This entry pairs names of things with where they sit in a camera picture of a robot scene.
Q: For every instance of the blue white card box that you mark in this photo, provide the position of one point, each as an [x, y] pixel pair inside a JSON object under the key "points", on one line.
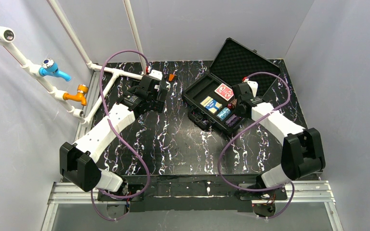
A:
{"points": [[211, 105]]}

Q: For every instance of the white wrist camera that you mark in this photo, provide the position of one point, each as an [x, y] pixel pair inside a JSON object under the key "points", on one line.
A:
{"points": [[253, 86], [155, 74]]}

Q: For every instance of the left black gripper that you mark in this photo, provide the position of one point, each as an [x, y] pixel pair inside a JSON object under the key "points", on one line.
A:
{"points": [[161, 92]]}

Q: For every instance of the blue tap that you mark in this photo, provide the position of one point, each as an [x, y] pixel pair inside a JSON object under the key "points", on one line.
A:
{"points": [[50, 68]]}

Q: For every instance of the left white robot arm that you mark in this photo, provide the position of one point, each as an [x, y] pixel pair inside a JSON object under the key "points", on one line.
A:
{"points": [[78, 160]]}

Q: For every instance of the red backed card deck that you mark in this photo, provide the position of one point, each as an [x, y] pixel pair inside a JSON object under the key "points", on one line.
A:
{"points": [[224, 92]]}

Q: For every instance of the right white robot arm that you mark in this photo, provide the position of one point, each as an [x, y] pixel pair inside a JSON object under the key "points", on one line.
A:
{"points": [[302, 150]]}

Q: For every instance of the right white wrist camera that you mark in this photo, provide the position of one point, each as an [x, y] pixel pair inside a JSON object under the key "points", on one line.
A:
{"points": [[253, 86]]}

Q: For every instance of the orange tap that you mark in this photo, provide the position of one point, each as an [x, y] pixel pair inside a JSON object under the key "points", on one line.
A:
{"points": [[82, 90]]}

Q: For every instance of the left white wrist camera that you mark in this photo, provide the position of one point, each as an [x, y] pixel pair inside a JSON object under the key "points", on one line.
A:
{"points": [[155, 74]]}

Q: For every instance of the black poker set case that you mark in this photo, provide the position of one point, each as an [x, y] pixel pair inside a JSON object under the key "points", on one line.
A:
{"points": [[232, 63]]}

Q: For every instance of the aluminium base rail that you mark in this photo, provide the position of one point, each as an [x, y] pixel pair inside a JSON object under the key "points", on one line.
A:
{"points": [[306, 191]]}

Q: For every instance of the orange poker chip stack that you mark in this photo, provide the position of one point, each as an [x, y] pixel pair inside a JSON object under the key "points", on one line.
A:
{"points": [[234, 103]]}

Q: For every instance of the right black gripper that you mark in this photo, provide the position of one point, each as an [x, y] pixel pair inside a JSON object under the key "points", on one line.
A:
{"points": [[236, 104]]}

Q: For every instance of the purple poker chip stack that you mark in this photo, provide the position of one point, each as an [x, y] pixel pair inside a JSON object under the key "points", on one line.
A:
{"points": [[232, 120]]}

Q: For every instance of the light blue chip stack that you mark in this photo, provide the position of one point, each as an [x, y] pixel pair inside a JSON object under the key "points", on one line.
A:
{"points": [[223, 114]]}

